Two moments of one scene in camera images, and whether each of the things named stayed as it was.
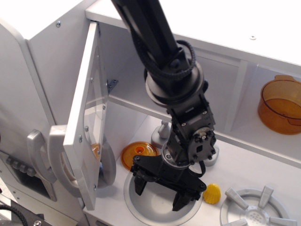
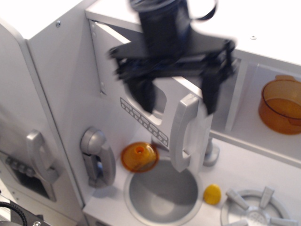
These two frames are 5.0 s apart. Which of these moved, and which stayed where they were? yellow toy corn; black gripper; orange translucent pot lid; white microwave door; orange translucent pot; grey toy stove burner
Moved: white microwave door; black gripper
Stayed: yellow toy corn; orange translucent pot; orange translucent pot lid; grey toy stove burner
